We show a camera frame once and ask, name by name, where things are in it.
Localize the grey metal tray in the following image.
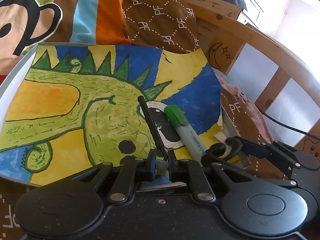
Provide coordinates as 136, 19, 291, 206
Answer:
0, 42, 252, 188

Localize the green cap marker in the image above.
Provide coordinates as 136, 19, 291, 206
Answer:
164, 105, 207, 163

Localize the striped monkey face pillow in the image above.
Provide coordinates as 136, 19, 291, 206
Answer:
1, 0, 130, 75

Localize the black power cable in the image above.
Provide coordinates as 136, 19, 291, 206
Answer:
257, 106, 320, 140

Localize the dinosaur painting paper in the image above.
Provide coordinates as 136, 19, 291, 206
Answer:
0, 44, 223, 186

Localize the brown PF patterned duvet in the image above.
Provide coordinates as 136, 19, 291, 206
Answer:
0, 0, 288, 235

